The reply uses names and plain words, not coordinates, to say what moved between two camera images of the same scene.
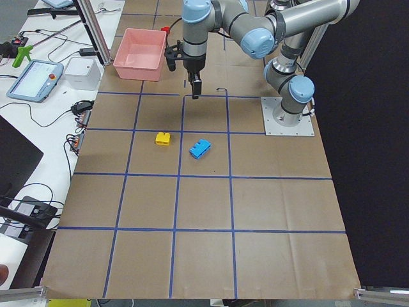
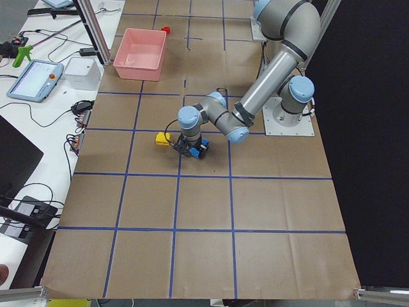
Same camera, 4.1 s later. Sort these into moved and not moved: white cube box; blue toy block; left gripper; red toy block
Moved: left gripper
Not moved: blue toy block; white cube box; red toy block
